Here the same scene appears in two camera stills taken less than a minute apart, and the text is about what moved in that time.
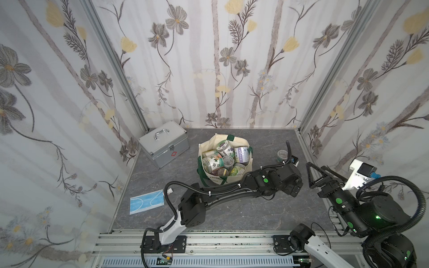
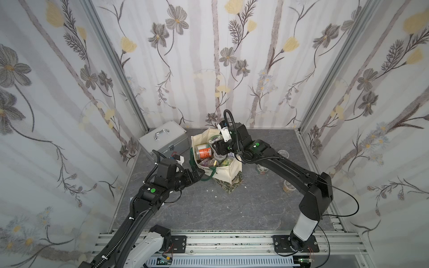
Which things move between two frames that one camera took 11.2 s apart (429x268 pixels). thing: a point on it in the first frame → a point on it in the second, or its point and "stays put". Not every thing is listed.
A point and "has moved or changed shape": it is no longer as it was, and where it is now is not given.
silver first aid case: [165, 143] stays put
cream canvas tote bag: [210, 144] has moved or changed shape
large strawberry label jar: [213, 162] has moved or changed shape
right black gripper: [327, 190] → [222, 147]
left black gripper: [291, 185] → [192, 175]
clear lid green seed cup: [282, 156] stays put
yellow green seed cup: [237, 170] → [227, 161]
